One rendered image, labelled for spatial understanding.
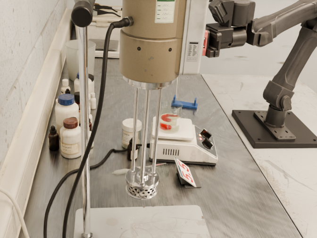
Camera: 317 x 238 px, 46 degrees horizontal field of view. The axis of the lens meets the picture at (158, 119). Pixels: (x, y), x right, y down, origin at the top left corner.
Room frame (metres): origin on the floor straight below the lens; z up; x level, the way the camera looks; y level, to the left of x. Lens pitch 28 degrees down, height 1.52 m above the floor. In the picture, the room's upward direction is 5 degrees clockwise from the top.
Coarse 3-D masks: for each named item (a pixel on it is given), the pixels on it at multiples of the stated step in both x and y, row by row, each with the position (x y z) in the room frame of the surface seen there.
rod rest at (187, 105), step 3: (174, 96) 1.33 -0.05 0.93; (174, 99) 1.31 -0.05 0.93; (195, 99) 1.31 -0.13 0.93; (183, 102) 1.32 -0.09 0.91; (186, 102) 1.32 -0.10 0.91; (189, 102) 1.33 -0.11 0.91; (195, 102) 1.30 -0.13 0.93; (183, 105) 1.30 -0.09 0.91; (186, 105) 1.30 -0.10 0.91; (189, 105) 1.30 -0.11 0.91; (192, 105) 1.30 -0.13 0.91; (195, 105) 1.30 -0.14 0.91; (192, 108) 1.29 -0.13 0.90; (195, 108) 1.29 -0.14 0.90
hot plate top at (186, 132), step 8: (184, 120) 1.02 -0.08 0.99; (152, 128) 0.96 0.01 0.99; (184, 128) 0.97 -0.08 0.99; (192, 128) 0.98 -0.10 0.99; (152, 136) 0.92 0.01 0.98; (160, 136) 0.92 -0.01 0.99; (168, 136) 0.92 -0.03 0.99; (176, 136) 0.92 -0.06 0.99; (184, 136) 0.92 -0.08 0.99; (192, 136) 0.93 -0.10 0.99
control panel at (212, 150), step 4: (196, 128) 1.02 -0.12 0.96; (196, 132) 1.00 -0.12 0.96; (200, 132) 1.01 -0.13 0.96; (196, 136) 0.97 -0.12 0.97; (200, 136) 0.98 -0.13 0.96; (212, 136) 1.04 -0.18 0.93; (200, 140) 0.96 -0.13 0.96; (212, 140) 1.01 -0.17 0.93; (200, 144) 0.93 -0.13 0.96; (204, 148) 0.93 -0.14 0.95; (212, 148) 0.96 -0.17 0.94; (212, 152) 0.93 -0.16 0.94; (216, 156) 0.92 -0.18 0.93
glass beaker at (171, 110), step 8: (168, 104) 0.99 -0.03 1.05; (176, 104) 0.99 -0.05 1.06; (160, 112) 0.95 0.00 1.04; (168, 112) 0.93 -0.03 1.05; (176, 112) 0.94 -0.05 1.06; (160, 120) 0.95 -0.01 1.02; (168, 120) 0.93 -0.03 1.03; (176, 120) 0.94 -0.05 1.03; (160, 128) 0.95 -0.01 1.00; (168, 128) 0.93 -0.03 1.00; (176, 128) 0.94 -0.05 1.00
